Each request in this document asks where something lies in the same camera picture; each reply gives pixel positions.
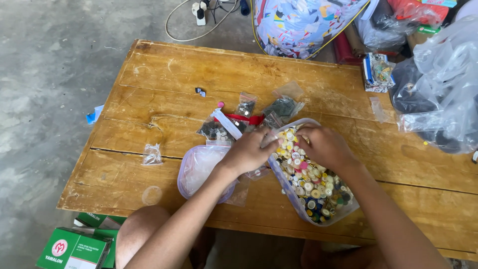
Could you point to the red ribbon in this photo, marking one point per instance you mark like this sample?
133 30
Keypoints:
242 118

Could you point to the person's left hand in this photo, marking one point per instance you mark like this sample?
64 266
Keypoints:
246 151

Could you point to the crumpled clear plastic bag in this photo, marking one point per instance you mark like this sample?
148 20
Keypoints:
152 155

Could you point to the flat clear plastic bag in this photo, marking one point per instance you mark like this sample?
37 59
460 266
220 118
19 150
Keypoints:
239 192

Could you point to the packet of trinkets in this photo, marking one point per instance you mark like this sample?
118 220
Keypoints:
379 71

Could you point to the person's left fingers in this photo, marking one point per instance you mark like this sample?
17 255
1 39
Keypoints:
270 137

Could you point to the empty clear zip bag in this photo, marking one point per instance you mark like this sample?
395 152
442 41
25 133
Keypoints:
378 109
288 89

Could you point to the person's left knee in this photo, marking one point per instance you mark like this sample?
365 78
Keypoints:
143 235

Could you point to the bag of dark buttons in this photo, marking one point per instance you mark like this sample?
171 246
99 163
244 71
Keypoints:
218 130

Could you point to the green thread box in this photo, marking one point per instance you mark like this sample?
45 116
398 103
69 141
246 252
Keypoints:
74 249
101 220

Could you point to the person's right hand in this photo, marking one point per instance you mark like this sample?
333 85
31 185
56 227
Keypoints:
326 145

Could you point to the person's right fingers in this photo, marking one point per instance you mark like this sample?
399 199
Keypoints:
303 135

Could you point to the bag of silver buttons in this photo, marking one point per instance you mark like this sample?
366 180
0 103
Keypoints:
245 106

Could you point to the heap of bags and rolls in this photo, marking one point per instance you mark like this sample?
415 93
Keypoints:
396 26

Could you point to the large clear plastic bag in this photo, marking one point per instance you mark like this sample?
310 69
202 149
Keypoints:
440 86

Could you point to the wooden table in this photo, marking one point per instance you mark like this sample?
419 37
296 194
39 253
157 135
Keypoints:
261 123

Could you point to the heap of mixed buttons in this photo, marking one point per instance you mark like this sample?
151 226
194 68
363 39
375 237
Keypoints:
313 183

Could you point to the bag of grey buttons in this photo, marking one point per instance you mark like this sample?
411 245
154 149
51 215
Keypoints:
282 110

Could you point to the colourful patterned sack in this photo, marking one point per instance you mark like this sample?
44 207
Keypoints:
302 26

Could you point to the small clear zip bag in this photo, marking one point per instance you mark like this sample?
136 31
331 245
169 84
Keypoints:
257 172

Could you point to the clear plastic container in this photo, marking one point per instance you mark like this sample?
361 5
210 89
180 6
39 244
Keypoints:
287 186

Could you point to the blue paper scrap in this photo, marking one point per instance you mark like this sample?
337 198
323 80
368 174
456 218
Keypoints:
93 114

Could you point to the white power strip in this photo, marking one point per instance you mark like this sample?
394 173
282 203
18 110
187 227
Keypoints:
199 11

